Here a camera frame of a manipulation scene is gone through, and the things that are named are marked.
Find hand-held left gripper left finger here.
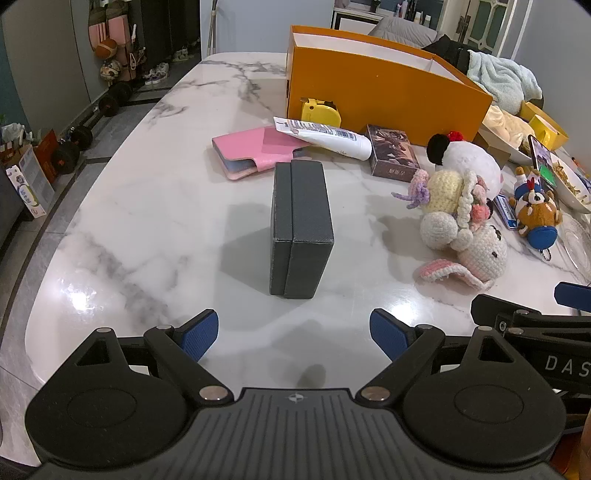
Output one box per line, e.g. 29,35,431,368
69,309,234,407

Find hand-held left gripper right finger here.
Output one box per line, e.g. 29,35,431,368
353,308,520,407

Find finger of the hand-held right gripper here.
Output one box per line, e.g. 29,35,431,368
470,294,591,341
554,281,591,309

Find white crochet bunny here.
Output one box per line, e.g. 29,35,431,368
412,224,509,291

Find bear keychain plush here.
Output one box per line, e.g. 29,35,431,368
509,167,564,261

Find blue card pack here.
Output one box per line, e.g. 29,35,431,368
493,194,519,230

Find crochet doll with flowers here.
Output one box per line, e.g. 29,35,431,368
392,168,497,251

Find dark grey box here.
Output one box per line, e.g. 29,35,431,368
269,160,335,300

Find panda plush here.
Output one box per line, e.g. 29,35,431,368
426,130,505,195

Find dark printed card box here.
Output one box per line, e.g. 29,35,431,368
367,124,421,180

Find pink wallet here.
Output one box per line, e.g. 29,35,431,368
211,127,315,182

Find white tube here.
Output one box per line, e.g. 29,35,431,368
272,116,374,161

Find yellow tape measure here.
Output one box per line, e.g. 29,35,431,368
299,97,342,130

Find orange box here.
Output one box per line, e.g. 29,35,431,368
285,25,494,147

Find glass plate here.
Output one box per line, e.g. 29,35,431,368
556,217,591,273

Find white plate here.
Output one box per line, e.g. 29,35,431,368
549,152,591,214

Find potato strips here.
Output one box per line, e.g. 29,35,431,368
554,159,591,204

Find smartphone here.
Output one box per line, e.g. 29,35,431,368
527,135,559,190

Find yellow mug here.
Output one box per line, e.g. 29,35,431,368
529,115,570,151

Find black dumbbell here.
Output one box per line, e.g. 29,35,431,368
98,82,132,116
51,124,93,175

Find light blue blanket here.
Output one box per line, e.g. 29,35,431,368
466,50,543,115

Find white blue carton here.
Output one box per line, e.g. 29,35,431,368
6,145,55,220

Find red box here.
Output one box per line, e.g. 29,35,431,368
32,129,58,183

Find black jacket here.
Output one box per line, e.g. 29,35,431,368
422,34,476,75

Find white glazed door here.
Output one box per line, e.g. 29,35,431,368
455,0,522,61

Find grey jacket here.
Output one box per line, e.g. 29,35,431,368
368,16,441,47

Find row of toiletry bottles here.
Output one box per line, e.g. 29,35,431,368
394,0,435,25

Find black sideboard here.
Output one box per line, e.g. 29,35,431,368
124,0,201,65

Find pink bags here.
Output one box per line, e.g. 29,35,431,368
88,14,134,51

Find white cabinet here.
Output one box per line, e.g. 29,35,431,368
331,7,386,31

